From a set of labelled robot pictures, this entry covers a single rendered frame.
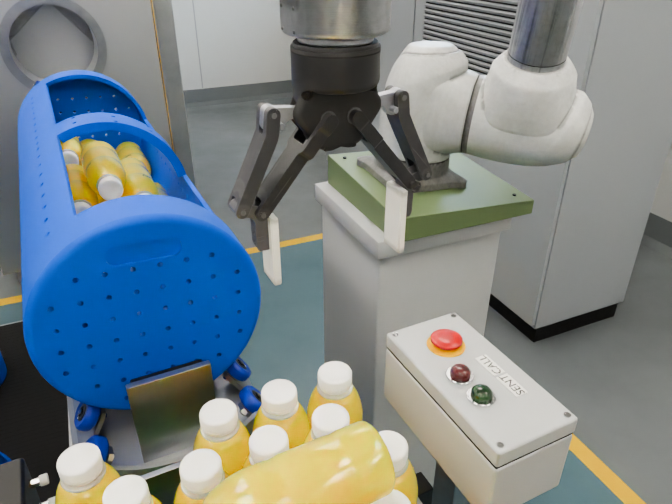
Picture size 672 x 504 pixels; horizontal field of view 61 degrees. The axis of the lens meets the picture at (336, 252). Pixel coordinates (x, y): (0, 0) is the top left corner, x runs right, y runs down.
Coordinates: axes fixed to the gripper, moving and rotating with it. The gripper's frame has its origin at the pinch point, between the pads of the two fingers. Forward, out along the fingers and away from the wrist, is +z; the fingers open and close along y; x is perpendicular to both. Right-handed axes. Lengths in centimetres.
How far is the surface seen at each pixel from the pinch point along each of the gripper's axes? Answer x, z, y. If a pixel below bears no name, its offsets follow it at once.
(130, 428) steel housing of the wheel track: -17.4, 30.6, 22.5
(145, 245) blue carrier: -17.3, 3.8, 16.1
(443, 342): 4.5, 12.3, -11.2
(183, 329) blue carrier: -16.9, 16.6, 13.5
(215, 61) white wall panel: -526, 85, -130
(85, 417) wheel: -17.2, 26.1, 27.3
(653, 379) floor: -50, 124, -162
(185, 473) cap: 6.4, 15.4, 18.7
